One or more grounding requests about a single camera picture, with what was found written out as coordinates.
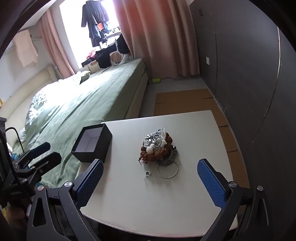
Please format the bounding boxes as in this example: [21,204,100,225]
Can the hanging dark clothes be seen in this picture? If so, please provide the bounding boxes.
[81,1,110,47]

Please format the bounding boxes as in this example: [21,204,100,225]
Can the black cable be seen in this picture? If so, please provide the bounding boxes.
[4,126,26,153]

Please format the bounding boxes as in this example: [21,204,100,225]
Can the brown cardboard floor mat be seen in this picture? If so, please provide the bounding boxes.
[154,89,249,187]

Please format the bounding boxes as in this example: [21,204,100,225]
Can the green toy on floor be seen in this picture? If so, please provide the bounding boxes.
[152,78,161,84]

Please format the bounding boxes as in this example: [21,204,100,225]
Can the white floral pillow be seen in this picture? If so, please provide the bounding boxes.
[25,89,63,134]

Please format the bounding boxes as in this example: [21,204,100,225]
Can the white pearl jewelry piece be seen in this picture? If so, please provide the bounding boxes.
[143,128,167,155]

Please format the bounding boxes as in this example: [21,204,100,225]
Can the pink curtain left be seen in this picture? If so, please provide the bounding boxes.
[38,9,74,78]

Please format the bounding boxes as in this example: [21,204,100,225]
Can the black jewelry box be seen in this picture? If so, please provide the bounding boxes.
[71,123,112,163]

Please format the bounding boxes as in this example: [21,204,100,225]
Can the silver bangle ring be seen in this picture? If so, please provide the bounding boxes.
[157,161,179,179]

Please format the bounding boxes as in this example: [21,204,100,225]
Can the pink curtain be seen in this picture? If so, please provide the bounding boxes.
[113,1,200,78]
[38,9,74,78]

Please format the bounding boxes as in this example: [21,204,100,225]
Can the pink curtain right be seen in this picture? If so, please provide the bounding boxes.
[113,1,200,78]

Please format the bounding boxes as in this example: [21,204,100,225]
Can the beige towel on air conditioner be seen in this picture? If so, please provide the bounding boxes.
[14,30,38,67]

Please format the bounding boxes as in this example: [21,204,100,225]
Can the brown bead bracelet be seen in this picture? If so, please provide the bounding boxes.
[138,133,174,165]

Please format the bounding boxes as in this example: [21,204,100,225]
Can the bed with green blanket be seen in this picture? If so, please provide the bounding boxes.
[0,57,149,188]

